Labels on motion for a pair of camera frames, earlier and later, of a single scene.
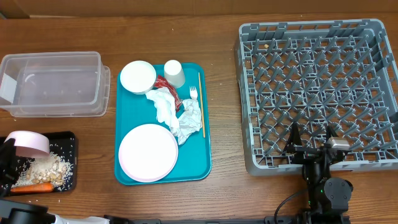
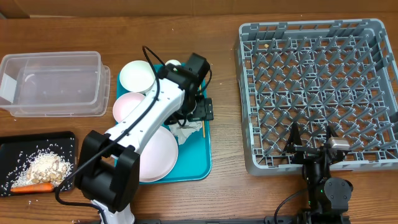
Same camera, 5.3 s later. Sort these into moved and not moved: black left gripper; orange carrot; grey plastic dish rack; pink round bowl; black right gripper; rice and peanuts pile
Moved: black left gripper; pink round bowl
Not moved: orange carrot; black right gripper; grey plastic dish rack; rice and peanuts pile
